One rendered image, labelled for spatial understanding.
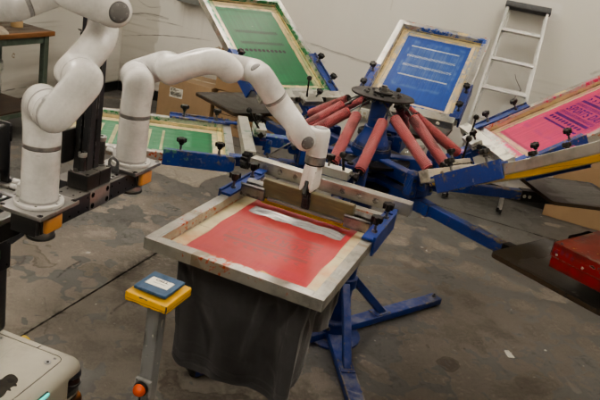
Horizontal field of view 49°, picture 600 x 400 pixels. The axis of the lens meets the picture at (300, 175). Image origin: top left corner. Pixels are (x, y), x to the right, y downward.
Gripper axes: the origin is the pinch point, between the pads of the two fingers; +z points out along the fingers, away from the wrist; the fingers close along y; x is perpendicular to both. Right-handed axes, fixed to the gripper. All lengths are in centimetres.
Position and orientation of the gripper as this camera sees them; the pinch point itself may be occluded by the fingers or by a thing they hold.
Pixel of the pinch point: (307, 202)
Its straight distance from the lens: 243.5
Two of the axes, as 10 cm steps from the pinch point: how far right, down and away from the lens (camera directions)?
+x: 9.1, 2.7, -3.1
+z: -1.6, 9.3, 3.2
